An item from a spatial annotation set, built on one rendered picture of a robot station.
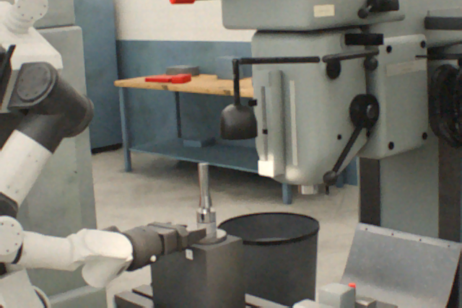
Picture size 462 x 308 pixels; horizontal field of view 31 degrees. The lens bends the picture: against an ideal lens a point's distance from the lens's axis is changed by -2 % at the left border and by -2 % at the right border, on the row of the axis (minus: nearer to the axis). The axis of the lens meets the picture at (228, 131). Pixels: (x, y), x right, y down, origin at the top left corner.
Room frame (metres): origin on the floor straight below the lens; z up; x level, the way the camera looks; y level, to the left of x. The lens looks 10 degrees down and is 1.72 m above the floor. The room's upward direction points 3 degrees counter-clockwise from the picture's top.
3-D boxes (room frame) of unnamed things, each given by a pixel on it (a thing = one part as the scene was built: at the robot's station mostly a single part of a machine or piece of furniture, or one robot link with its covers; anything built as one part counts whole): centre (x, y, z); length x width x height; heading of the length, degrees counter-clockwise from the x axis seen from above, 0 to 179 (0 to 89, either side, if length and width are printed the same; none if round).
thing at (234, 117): (1.57, -0.02, 1.47); 0.07 x 0.07 x 0.06
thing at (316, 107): (1.74, -0.17, 1.47); 0.21 x 0.19 x 0.32; 43
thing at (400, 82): (1.87, -0.31, 1.47); 0.24 x 0.19 x 0.26; 43
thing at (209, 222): (1.95, 0.06, 1.16); 0.05 x 0.05 x 0.05
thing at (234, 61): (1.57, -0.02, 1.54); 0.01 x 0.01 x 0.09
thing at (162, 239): (1.79, 0.18, 1.17); 0.13 x 0.12 x 0.10; 52
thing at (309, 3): (1.77, -0.20, 1.68); 0.34 x 0.24 x 0.10; 133
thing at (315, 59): (1.54, -0.11, 1.58); 0.17 x 0.01 x 0.01; 73
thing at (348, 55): (1.57, -0.24, 1.58); 0.17 x 0.01 x 0.01; 135
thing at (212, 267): (1.98, 0.10, 1.04); 0.22 x 0.12 x 0.20; 43
